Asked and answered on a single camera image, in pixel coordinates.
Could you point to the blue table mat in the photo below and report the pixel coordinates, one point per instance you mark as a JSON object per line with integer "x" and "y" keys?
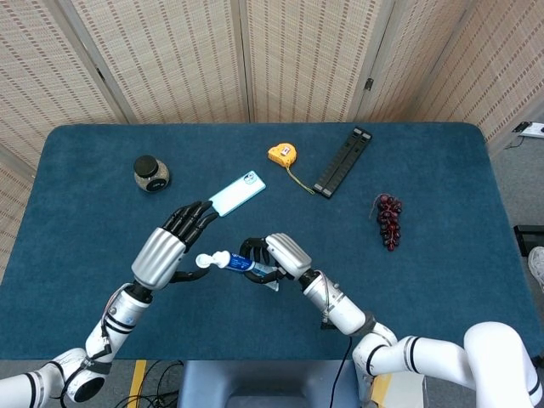
{"x": 263, "y": 170}

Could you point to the light blue smartphone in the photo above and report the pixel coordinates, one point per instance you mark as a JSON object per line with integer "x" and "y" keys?
{"x": 239, "y": 193}

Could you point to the black folding stand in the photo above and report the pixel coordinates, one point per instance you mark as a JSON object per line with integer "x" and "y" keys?
{"x": 342, "y": 162}

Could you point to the dark red grape bunch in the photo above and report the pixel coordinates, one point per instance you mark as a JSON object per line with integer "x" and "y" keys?
{"x": 389, "y": 221}

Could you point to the yellow tape measure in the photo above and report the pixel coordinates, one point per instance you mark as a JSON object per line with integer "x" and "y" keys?
{"x": 283, "y": 155}

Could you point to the white power strip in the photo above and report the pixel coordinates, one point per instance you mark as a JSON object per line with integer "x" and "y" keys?
{"x": 532, "y": 129}

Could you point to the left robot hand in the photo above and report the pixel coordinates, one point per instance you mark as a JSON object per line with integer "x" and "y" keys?
{"x": 163, "y": 253}

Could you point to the glass jar with black lid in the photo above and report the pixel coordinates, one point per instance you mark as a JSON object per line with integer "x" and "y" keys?
{"x": 151, "y": 173}

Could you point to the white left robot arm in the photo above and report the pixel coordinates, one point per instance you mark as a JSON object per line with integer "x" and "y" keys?
{"x": 93, "y": 336}

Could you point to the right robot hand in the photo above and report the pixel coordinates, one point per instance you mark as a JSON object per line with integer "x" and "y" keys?
{"x": 282, "y": 255}

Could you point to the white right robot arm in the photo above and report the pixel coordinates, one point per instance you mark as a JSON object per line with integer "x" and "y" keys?
{"x": 425, "y": 348}

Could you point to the grey blue chair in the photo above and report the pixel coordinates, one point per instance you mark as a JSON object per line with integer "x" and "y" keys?
{"x": 268, "y": 384}

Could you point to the woven folding screen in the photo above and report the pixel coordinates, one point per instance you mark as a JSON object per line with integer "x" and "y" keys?
{"x": 255, "y": 59}

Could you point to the black box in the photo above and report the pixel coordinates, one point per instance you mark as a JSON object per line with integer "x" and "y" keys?
{"x": 529, "y": 239}

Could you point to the blue white toothpaste tube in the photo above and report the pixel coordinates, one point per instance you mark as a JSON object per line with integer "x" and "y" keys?
{"x": 238, "y": 261}

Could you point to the yellow floor tape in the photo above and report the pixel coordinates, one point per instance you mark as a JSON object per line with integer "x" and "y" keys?
{"x": 137, "y": 382}

